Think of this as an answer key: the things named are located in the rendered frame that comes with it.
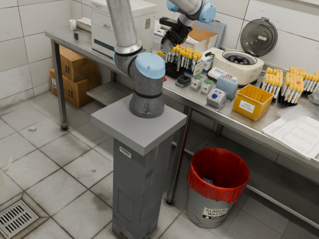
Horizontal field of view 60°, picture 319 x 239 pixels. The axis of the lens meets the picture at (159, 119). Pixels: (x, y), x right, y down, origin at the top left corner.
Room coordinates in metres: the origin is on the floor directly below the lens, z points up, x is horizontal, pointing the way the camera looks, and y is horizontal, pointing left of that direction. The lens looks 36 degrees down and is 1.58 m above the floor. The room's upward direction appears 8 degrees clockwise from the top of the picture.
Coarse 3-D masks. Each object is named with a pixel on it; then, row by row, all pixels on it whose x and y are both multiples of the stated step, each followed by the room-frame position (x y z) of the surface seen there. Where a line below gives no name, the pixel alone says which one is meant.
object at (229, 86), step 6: (222, 78) 1.27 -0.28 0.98; (216, 84) 1.28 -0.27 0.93; (222, 84) 1.26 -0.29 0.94; (228, 84) 1.25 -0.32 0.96; (234, 84) 1.23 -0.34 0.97; (222, 90) 1.26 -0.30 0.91; (228, 90) 1.24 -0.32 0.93; (234, 90) 1.23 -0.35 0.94; (228, 96) 1.24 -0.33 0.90; (234, 96) 1.26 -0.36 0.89
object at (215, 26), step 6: (198, 24) 1.95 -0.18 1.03; (204, 24) 1.92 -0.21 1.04; (210, 24) 1.89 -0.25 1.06; (216, 24) 1.86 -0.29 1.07; (222, 24) 1.84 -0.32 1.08; (210, 30) 1.88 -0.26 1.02; (216, 30) 1.85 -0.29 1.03; (222, 30) 1.83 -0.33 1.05; (222, 36) 1.83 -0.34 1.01; (216, 42) 1.83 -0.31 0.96
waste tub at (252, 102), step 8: (248, 88) 1.25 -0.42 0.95; (256, 88) 1.22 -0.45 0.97; (240, 96) 1.13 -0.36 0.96; (248, 96) 1.24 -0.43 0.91; (256, 96) 1.21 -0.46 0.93; (264, 96) 1.19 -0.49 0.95; (272, 96) 1.15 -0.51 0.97; (240, 104) 1.13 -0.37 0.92; (248, 104) 1.10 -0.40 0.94; (256, 104) 1.08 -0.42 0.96; (264, 104) 1.09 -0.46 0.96; (240, 112) 1.12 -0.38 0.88; (248, 112) 1.10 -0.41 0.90; (256, 112) 1.08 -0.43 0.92; (264, 112) 1.14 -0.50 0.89; (256, 120) 1.07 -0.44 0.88
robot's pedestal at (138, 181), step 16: (160, 144) 0.94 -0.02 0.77; (128, 160) 0.92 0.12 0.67; (144, 160) 0.87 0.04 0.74; (160, 160) 0.96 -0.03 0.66; (128, 176) 0.91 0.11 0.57; (144, 176) 0.86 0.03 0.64; (160, 176) 0.98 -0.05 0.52; (128, 192) 0.91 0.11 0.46; (144, 192) 0.87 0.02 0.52; (160, 192) 1.00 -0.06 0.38; (128, 208) 0.91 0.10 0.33; (144, 208) 0.89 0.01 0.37; (128, 224) 0.90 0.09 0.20; (144, 224) 0.91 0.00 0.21
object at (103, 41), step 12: (96, 0) 1.63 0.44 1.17; (132, 0) 1.74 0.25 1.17; (96, 12) 1.62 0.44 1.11; (108, 12) 1.57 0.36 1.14; (132, 12) 1.55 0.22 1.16; (144, 12) 1.63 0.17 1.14; (96, 24) 1.62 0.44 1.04; (108, 24) 1.57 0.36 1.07; (144, 24) 1.64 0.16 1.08; (96, 36) 1.62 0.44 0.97; (108, 36) 1.57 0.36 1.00; (144, 36) 1.65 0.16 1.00; (96, 48) 1.62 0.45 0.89; (108, 48) 1.57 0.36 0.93; (144, 48) 1.65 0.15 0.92
